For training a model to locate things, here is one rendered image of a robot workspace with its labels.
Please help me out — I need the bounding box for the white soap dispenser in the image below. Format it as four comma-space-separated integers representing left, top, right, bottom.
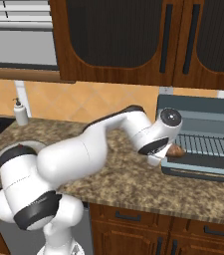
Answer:
12, 97, 30, 127

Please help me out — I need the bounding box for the black lower cupboard handle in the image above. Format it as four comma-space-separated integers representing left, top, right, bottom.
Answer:
154, 235, 164, 255
169, 238, 179, 255

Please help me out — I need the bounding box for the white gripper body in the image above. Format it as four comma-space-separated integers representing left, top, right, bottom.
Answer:
146, 150, 170, 167

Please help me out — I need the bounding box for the black drawer handle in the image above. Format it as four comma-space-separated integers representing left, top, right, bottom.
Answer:
114, 210, 143, 223
203, 225, 224, 239

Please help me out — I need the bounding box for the grey round plate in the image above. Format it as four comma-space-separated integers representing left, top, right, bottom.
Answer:
0, 139, 48, 174

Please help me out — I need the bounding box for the grey dishwasher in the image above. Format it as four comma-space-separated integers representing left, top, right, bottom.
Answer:
0, 190, 95, 255

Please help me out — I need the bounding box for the grey toaster oven door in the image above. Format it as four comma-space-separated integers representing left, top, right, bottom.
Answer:
160, 153, 224, 184

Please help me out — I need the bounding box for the brown drawer front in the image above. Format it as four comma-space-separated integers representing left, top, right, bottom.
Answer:
182, 218, 224, 246
89, 202, 171, 230

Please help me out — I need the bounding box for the brown baguette bread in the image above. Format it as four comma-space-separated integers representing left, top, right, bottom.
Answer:
165, 143, 186, 159

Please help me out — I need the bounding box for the black cupboard door handle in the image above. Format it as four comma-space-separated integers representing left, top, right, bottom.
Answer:
158, 3, 174, 75
182, 3, 201, 76

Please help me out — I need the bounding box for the brown cupboard door dark glass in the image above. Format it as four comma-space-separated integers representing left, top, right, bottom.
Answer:
49, 0, 185, 87
172, 0, 224, 92

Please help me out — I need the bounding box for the grey toaster oven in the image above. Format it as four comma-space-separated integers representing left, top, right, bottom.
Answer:
155, 94, 224, 184

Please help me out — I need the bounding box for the metal toaster oven rack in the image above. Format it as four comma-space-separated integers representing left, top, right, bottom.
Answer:
173, 132, 224, 161

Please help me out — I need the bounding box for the brown lower cupboard door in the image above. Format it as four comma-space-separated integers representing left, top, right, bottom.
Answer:
168, 234, 224, 255
91, 220, 171, 255

